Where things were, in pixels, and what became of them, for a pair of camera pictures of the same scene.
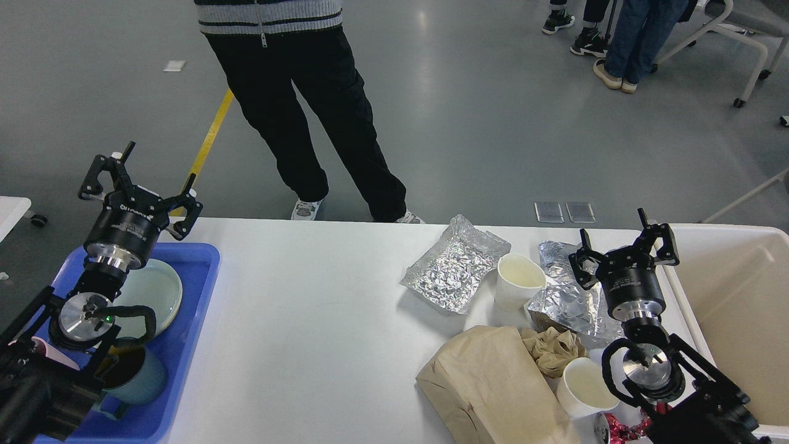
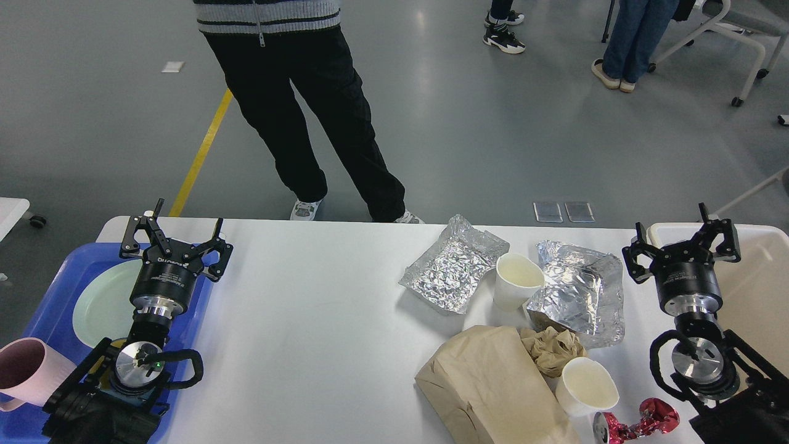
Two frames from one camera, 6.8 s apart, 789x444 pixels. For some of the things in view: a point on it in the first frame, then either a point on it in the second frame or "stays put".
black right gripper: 629,275 to 685,274
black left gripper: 127,228 to 164,285
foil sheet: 566,301 stays put
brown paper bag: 484,385 stays put
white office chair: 768,18 stays put
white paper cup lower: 585,389 stays put
